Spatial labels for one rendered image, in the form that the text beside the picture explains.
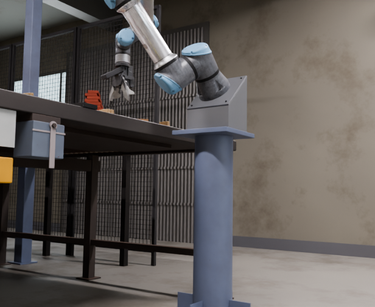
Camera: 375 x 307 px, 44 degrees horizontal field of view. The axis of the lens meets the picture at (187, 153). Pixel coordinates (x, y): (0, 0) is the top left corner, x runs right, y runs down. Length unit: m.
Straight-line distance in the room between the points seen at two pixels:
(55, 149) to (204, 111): 0.69
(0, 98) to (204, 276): 1.07
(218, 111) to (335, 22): 3.45
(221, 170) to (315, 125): 3.19
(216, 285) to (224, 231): 0.22
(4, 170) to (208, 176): 0.84
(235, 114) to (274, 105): 3.31
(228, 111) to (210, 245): 0.56
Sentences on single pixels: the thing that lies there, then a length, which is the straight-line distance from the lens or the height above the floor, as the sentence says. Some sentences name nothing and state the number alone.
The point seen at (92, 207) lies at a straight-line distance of 3.29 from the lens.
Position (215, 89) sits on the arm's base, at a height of 1.04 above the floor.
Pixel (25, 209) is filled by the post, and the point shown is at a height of 0.44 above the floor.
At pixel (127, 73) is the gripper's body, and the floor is 1.19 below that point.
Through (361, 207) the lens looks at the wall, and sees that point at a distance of 4.90.
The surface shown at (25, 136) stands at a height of 0.78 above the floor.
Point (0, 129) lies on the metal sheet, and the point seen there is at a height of 0.79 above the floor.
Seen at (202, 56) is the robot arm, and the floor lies 1.16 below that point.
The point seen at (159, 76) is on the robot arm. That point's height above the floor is 1.07.
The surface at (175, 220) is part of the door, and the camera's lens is 5.77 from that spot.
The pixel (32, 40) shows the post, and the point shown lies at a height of 1.88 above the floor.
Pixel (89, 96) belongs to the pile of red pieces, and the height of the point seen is 1.21.
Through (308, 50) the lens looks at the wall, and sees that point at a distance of 5.28.
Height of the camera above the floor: 0.60
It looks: 5 degrees up
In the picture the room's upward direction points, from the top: 1 degrees clockwise
